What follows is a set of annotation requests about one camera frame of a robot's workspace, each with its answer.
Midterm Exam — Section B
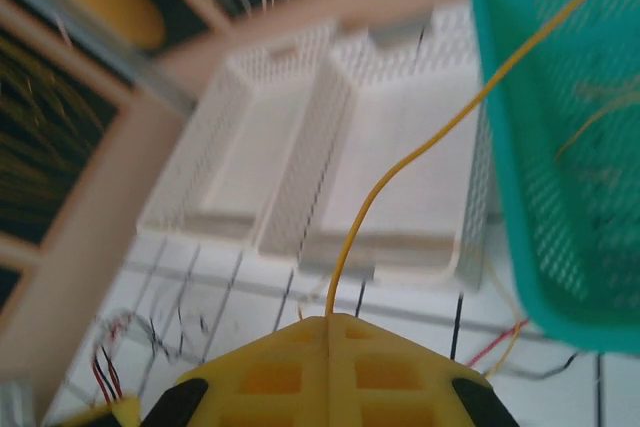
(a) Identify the small white plastic basket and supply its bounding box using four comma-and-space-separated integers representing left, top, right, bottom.
297, 1, 499, 294

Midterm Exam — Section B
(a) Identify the yellow wire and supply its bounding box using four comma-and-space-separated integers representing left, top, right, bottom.
324, 0, 619, 321
554, 91, 636, 163
482, 259, 531, 383

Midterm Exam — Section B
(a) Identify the teal plastic basket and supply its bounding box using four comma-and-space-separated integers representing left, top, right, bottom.
469, 0, 640, 354

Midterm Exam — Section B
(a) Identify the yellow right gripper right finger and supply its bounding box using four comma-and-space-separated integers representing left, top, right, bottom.
327, 313, 521, 427

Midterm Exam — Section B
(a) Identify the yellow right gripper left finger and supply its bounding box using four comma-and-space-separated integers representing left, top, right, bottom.
142, 315, 332, 427

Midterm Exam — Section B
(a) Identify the large white plastic basket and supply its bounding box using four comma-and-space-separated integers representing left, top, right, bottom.
135, 16, 354, 251

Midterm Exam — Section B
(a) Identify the aluminium frame post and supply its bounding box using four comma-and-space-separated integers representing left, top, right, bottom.
0, 0, 199, 116

